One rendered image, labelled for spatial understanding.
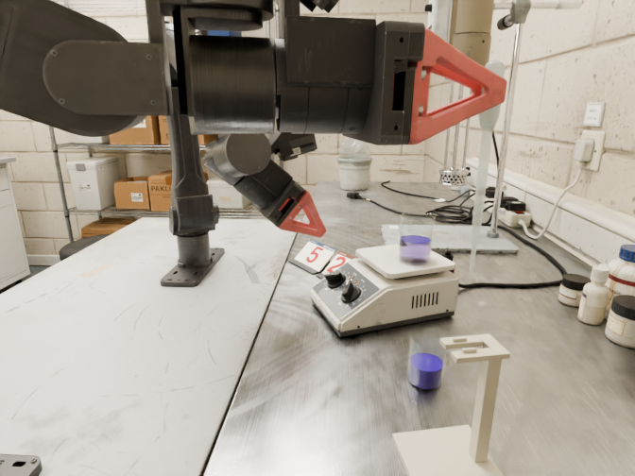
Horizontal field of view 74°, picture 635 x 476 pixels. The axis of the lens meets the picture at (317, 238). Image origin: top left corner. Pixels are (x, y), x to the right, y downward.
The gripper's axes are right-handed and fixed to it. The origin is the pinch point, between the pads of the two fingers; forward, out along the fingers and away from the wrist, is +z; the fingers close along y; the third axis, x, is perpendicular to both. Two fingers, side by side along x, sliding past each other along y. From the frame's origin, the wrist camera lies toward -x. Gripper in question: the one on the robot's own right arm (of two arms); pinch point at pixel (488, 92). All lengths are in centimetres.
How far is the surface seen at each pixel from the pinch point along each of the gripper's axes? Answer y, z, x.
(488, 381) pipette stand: -0.8, 2.8, 23.0
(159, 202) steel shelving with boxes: 255, -76, 61
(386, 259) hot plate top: 30.9, 4.3, 23.5
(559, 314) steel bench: 25, 31, 32
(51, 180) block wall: 317, -165, 55
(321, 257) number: 51, -3, 30
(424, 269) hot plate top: 26.0, 8.5, 23.6
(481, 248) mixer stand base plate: 55, 35, 31
